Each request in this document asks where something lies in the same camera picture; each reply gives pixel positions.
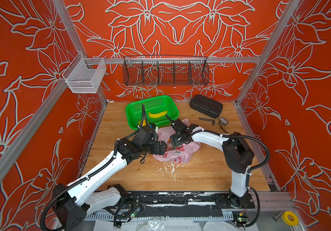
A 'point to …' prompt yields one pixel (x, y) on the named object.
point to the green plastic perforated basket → (154, 107)
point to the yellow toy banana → (158, 115)
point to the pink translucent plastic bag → (176, 154)
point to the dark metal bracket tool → (213, 121)
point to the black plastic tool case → (206, 106)
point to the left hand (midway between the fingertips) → (161, 144)
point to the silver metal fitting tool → (223, 121)
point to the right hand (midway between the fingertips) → (176, 138)
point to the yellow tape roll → (285, 216)
